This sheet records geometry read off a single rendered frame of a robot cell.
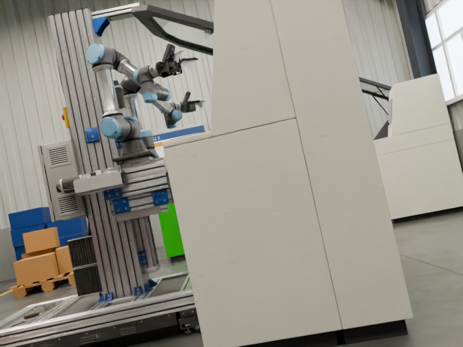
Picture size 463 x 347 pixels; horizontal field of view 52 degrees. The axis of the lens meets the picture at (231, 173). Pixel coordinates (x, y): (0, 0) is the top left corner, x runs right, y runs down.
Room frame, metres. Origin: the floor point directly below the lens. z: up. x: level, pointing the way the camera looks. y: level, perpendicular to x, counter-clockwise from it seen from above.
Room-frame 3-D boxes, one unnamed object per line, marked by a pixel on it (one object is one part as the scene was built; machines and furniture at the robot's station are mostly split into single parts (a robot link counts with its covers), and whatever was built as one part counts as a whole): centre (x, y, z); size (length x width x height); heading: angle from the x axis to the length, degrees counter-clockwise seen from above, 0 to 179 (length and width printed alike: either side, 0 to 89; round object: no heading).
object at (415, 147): (5.95, -2.09, 1.00); 1.30 x 1.09 x 1.99; 167
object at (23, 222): (8.69, 3.47, 0.61); 1.26 x 0.48 x 1.22; 91
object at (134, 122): (2.76, 0.53, 1.20); 0.13 x 0.12 x 0.14; 155
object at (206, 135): (2.35, 0.11, 0.96); 0.70 x 0.22 x 0.03; 172
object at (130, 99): (3.38, 0.60, 1.41); 0.15 x 0.12 x 0.55; 27
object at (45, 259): (6.56, 2.72, 0.39); 1.20 x 0.85 x 0.79; 13
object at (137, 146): (2.77, 0.53, 1.09); 0.15 x 0.15 x 0.10
